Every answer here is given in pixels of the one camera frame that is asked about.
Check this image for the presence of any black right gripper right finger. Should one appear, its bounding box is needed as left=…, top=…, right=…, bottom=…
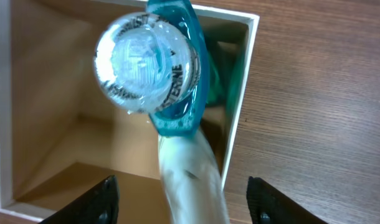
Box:
left=246, top=176, right=326, bottom=224

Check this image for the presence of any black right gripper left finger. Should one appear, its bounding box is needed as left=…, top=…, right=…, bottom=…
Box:
left=39, top=175, right=120, bottom=224

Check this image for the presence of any white cream tube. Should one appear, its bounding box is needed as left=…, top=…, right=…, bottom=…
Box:
left=158, top=130, right=230, bottom=224

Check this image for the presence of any teal mouthwash bottle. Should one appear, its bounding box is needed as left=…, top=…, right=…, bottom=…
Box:
left=93, top=1, right=245, bottom=136

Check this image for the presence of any white cardboard box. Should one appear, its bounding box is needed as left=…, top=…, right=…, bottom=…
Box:
left=0, top=0, right=260, bottom=223

